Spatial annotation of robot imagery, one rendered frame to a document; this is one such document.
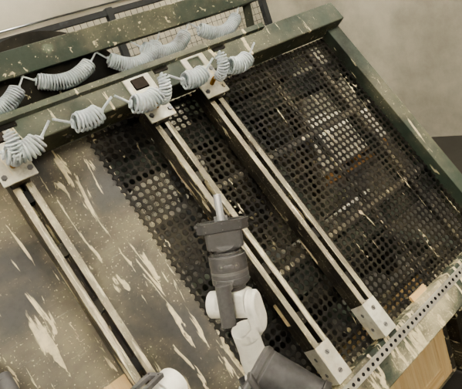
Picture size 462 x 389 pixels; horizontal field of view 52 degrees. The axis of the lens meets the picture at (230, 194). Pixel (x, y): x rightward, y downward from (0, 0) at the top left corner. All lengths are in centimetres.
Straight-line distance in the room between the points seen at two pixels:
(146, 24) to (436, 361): 198
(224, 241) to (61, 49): 127
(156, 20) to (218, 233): 142
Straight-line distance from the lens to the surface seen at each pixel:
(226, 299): 106
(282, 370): 97
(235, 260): 107
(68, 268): 138
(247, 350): 119
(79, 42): 214
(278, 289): 152
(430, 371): 238
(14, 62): 205
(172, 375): 93
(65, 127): 153
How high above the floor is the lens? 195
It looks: 17 degrees down
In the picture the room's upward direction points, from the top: 20 degrees counter-clockwise
